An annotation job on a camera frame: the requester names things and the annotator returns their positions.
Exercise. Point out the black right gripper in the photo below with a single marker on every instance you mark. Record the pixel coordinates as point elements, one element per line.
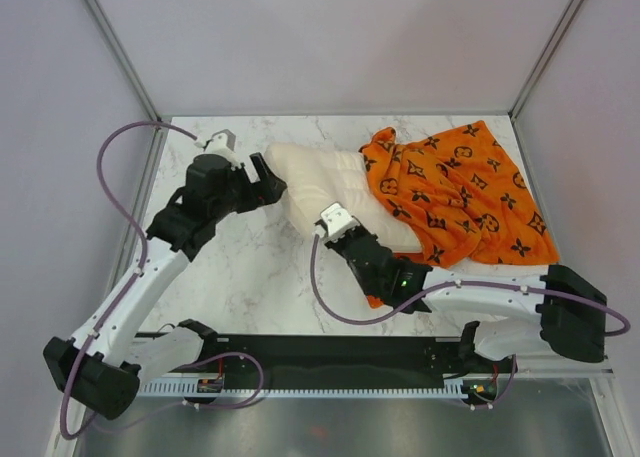
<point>359,231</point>

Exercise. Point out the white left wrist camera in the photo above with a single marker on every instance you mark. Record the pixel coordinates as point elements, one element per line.
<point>220,143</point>

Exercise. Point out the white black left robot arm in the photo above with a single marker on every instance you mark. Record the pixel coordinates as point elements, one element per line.
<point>100,365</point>

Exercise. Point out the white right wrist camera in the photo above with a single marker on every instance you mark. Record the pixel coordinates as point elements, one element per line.
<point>335,221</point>

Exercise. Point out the cream white pillow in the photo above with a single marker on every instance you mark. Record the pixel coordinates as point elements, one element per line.
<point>316,179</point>

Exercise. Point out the aluminium enclosure frame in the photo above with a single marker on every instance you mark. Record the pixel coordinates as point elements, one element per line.
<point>565,71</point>

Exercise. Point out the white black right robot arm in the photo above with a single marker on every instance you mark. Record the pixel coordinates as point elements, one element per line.
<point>556,310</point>

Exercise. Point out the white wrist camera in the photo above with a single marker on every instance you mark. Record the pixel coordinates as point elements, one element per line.
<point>335,221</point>
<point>220,143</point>

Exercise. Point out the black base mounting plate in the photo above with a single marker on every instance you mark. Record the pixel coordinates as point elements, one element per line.
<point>342,362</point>

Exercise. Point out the orange black patterned pillowcase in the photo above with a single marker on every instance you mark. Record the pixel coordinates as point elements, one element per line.
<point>461,195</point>

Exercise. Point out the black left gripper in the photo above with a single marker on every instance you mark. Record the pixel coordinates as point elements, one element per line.
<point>265,192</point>

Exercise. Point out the white slotted cable duct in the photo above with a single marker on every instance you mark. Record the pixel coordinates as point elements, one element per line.
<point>183,386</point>

